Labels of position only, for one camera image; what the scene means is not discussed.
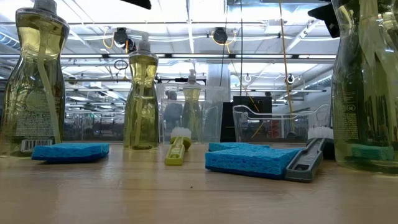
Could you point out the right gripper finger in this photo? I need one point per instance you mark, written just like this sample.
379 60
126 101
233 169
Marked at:
329 17

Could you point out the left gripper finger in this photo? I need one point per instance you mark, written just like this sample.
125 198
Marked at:
140 3

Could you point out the green soap bottle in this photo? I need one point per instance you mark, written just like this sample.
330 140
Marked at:
191 109
141 102

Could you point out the blue cellulose sponge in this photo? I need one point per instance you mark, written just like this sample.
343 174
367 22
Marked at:
230 146
373 152
70 152
248 161

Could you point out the grey dish brush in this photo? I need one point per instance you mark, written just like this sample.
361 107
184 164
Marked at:
303 165

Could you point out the green dish brush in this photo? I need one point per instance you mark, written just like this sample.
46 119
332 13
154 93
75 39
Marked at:
175 154

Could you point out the person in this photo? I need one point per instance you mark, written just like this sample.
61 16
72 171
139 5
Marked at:
172 115

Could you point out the shallow clear plastic tray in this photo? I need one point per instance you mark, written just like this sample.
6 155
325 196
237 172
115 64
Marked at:
280 130

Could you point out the tall clear plastic bin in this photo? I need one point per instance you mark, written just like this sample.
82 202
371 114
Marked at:
214 124

